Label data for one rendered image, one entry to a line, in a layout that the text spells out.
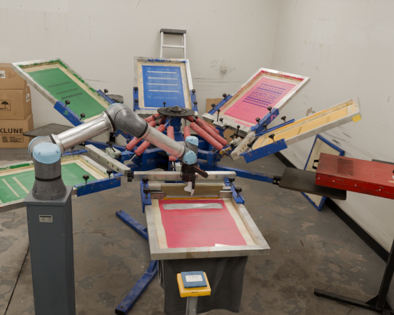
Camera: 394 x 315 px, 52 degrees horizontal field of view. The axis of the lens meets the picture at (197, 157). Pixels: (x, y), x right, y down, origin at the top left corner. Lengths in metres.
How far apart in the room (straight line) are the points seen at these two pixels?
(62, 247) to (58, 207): 0.21
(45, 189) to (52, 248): 0.30
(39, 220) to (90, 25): 4.63
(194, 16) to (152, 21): 0.65
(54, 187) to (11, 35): 4.73
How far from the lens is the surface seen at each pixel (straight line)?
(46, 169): 1.91
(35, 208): 1.98
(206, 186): 2.46
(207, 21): 6.46
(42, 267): 2.14
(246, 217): 2.29
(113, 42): 6.34
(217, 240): 2.11
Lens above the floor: 2.06
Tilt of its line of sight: 20 degrees down
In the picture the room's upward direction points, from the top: 5 degrees clockwise
